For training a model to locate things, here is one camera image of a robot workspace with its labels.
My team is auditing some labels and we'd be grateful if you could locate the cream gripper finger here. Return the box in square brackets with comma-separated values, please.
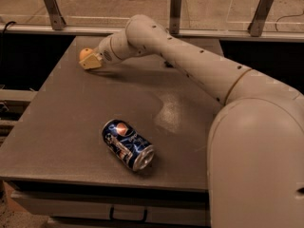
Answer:
[79, 53, 102, 69]

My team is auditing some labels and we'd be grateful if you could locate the orange fruit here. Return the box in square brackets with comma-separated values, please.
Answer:
[79, 48, 93, 61]

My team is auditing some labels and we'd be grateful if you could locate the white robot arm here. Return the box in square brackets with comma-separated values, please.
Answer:
[80, 15, 304, 228]

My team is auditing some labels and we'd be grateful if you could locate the dark blue rxbar wrapper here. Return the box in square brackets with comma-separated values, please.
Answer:
[164, 61, 173, 68]

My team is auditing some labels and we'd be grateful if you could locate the blue pepsi can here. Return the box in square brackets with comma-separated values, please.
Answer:
[102, 120, 154, 172]

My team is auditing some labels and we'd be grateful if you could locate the grey table drawer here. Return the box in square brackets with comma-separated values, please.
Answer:
[10, 191, 211, 228]

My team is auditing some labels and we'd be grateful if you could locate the left metal rail bracket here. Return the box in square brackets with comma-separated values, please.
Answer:
[44, 0, 67, 30]

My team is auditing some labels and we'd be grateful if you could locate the metal rail bracket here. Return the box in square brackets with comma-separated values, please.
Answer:
[247, 0, 275, 37]
[44, 0, 67, 30]
[169, 0, 182, 34]

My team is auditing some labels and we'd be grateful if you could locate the black cable left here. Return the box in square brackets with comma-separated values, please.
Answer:
[0, 21, 18, 71]

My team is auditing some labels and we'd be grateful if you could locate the middle metal rail bracket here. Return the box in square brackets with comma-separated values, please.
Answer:
[169, 0, 182, 34]

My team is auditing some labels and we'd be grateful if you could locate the black drawer handle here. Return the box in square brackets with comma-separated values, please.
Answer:
[109, 205, 148, 222]

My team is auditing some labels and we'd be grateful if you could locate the right metal rail bracket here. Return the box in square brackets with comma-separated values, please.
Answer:
[247, 0, 275, 37]

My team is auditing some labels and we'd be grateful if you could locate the horizontal metal rail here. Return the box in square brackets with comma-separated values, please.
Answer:
[5, 24, 304, 43]

